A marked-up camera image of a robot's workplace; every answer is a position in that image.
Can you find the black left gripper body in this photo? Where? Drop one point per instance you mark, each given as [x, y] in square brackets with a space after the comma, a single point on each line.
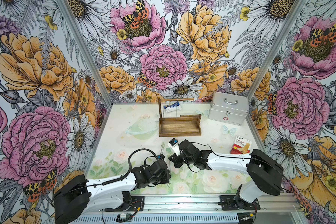
[162, 178]

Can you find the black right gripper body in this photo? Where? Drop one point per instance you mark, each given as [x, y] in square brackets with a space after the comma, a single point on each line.
[189, 160]

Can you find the wooden jewelry display stand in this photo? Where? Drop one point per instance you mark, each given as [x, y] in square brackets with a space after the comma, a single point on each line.
[183, 126]

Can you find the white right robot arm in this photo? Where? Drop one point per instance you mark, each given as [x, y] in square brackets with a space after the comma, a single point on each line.
[266, 174]

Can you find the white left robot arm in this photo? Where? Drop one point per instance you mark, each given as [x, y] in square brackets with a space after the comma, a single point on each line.
[81, 195]

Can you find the red white bandage box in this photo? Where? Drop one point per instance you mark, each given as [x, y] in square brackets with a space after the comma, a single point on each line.
[241, 146]

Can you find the white blue toothpaste tube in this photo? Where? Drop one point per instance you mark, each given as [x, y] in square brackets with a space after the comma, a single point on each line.
[172, 107]

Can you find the silver aluminium first aid case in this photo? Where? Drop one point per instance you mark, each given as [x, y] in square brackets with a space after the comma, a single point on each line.
[228, 108]

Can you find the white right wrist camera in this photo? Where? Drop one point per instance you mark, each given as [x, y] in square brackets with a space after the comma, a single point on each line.
[174, 146]

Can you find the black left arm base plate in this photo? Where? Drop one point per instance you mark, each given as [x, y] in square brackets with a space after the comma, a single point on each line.
[124, 201]

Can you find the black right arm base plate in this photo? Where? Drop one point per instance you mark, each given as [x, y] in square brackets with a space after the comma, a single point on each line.
[235, 203]

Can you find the aluminium front rail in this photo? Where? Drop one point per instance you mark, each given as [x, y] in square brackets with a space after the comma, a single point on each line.
[209, 203]

